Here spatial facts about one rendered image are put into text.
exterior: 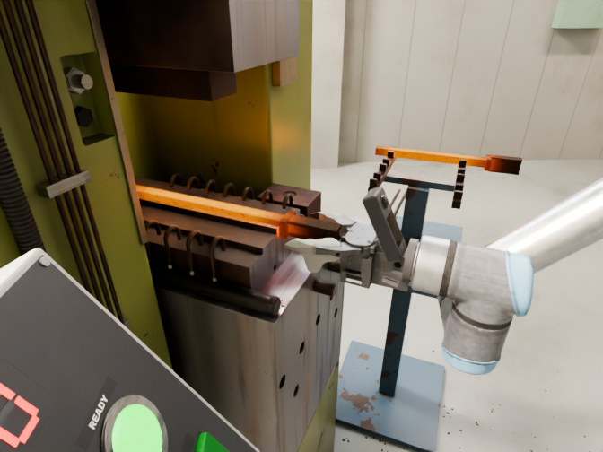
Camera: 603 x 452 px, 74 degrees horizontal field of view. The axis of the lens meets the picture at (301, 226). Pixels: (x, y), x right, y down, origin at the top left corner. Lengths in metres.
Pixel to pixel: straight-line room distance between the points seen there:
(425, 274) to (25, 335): 0.51
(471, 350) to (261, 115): 0.63
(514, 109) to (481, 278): 3.71
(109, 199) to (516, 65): 3.89
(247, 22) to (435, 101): 3.48
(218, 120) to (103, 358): 0.76
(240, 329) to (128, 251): 0.21
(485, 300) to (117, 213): 0.53
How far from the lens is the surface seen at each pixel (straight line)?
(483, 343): 0.70
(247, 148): 0.98
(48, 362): 0.29
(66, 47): 0.54
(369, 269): 0.66
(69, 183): 0.52
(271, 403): 0.78
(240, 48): 0.54
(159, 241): 0.74
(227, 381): 0.80
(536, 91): 4.34
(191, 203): 0.80
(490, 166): 1.30
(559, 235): 0.79
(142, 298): 0.68
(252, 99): 0.94
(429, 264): 0.63
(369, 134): 3.89
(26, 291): 0.30
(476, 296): 0.64
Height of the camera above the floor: 1.34
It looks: 29 degrees down
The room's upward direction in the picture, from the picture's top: straight up
